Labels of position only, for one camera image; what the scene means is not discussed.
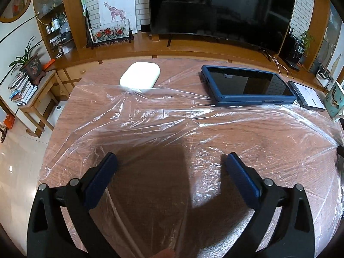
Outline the stack of books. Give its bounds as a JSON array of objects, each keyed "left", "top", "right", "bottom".
[{"left": 8, "top": 72, "right": 38, "bottom": 106}]

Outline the white floor appliance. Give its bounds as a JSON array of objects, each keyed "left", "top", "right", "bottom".
[{"left": 46, "top": 101, "right": 68, "bottom": 126}]

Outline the group of small jars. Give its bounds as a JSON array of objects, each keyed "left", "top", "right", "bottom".
[{"left": 44, "top": 12, "right": 66, "bottom": 33}]

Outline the potted plant in dark pot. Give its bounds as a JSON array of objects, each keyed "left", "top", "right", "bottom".
[{"left": 8, "top": 36, "right": 47, "bottom": 86}]

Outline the pale loose cable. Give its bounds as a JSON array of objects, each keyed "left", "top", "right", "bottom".
[{"left": 271, "top": 55, "right": 293, "bottom": 77}]

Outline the clear plastic table sheet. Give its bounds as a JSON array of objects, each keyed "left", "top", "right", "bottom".
[{"left": 38, "top": 59, "right": 344, "bottom": 258}]

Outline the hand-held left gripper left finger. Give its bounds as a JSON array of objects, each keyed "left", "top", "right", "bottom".
[{"left": 26, "top": 152, "right": 121, "bottom": 258}]

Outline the tablet in blue case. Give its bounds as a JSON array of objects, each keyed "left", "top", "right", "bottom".
[{"left": 201, "top": 65, "right": 297, "bottom": 107}]

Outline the black coffee machine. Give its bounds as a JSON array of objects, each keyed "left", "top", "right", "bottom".
[{"left": 278, "top": 34, "right": 307, "bottom": 72}]

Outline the black and white gadget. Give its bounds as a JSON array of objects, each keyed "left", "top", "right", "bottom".
[{"left": 316, "top": 64, "right": 335, "bottom": 86}]

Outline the round framed wall picture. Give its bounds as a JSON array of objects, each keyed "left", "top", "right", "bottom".
[{"left": 0, "top": 0, "right": 32, "bottom": 23}]

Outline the black smartphone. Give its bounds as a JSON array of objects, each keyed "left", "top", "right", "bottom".
[{"left": 287, "top": 80, "right": 326, "bottom": 112}]

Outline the white rounded box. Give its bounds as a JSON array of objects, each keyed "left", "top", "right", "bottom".
[{"left": 120, "top": 62, "right": 161, "bottom": 89}]

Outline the green and white stick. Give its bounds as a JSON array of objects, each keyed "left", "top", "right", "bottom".
[{"left": 78, "top": 0, "right": 89, "bottom": 17}]

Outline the wooden side table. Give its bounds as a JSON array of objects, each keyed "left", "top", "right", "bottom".
[{"left": 17, "top": 70, "right": 72, "bottom": 137}]

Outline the grey helmet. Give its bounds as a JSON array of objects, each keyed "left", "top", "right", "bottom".
[{"left": 58, "top": 21, "right": 74, "bottom": 43}]

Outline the giraffe picture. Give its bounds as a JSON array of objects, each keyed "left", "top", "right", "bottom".
[{"left": 98, "top": 0, "right": 137, "bottom": 33}]

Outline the black flat television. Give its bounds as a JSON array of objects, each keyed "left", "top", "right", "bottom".
[{"left": 148, "top": 0, "right": 296, "bottom": 62}]

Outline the small green houseplant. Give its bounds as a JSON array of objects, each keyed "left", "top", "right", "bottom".
[{"left": 298, "top": 30, "right": 315, "bottom": 57}]

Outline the floral glass panel on stand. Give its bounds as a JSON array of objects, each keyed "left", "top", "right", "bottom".
[{"left": 86, "top": 19, "right": 134, "bottom": 49}]

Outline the patterned green mug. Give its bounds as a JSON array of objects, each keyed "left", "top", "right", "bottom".
[{"left": 324, "top": 82, "right": 344, "bottom": 123}]

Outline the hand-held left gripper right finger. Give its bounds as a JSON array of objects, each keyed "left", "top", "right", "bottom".
[{"left": 224, "top": 152, "right": 315, "bottom": 258}]

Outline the wooden television cabinet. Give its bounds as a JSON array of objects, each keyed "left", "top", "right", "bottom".
[{"left": 32, "top": 0, "right": 336, "bottom": 97}]

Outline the person's left hand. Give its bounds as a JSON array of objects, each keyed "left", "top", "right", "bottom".
[{"left": 150, "top": 249, "right": 175, "bottom": 258}]

